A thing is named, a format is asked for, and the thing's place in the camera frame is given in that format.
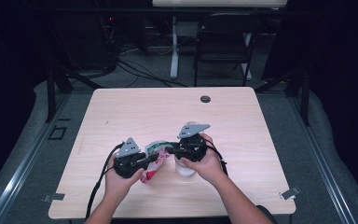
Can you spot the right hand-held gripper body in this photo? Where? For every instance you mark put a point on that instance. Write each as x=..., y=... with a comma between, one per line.
x=192, y=146

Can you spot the person's right hand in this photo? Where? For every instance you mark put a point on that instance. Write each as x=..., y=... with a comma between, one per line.
x=209, y=168

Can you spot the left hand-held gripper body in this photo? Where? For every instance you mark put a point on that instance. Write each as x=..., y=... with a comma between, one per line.
x=129, y=161

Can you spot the person's left hand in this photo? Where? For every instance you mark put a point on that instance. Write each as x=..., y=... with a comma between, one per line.
x=118, y=183

